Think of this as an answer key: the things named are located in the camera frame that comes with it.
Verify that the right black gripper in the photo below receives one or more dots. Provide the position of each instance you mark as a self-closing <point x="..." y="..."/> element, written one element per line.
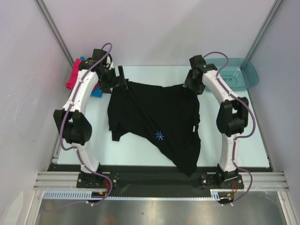
<point x="188" y="83"/>

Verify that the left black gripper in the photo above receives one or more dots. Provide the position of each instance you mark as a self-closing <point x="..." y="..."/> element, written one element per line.
<point x="106" y="87"/>

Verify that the black t shirt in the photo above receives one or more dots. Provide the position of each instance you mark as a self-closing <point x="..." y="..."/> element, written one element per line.
<point x="168" y="117"/>

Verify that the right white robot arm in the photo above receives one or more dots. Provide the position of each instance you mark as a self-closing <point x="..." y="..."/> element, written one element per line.
<point x="232" y="117"/>

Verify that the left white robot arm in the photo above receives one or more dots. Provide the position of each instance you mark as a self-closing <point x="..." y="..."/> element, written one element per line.
<point x="74" y="129"/>

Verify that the blue folded t shirt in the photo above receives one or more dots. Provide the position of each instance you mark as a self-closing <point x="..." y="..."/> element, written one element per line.
<point x="96" y="91"/>

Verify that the teal plastic bin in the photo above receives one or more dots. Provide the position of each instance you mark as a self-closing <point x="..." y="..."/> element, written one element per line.
<point x="239" y="74"/>

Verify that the pink folded t shirt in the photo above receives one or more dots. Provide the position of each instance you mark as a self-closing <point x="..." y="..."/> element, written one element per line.
<point x="74" y="74"/>

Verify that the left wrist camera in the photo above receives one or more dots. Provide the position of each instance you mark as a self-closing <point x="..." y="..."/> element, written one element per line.
<point x="109" y="63"/>

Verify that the left aluminium corner post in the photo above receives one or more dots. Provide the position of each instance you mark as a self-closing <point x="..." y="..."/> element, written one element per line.
<point x="54" y="30"/>

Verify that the aluminium corner post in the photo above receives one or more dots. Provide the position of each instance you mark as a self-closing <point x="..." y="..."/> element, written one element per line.
<point x="54" y="30"/>
<point x="267" y="22"/>

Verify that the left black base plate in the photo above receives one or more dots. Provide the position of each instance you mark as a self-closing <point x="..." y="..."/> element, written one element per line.
<point x="89" y="180"/>

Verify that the right aluminium corner post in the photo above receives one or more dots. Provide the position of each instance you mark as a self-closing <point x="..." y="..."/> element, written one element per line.
<point x="267" y="22"/>

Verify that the right white cable duct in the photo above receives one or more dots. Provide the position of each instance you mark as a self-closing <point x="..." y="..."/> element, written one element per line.
<point x="225" y="194"/>

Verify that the white cable duct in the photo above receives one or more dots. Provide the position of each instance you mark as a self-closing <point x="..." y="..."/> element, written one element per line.
<point x="74" y="195"/>
<point x="225" y="194"/>

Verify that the left white cable duct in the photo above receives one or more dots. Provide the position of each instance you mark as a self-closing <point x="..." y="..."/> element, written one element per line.
<point x="74" y="195"/>

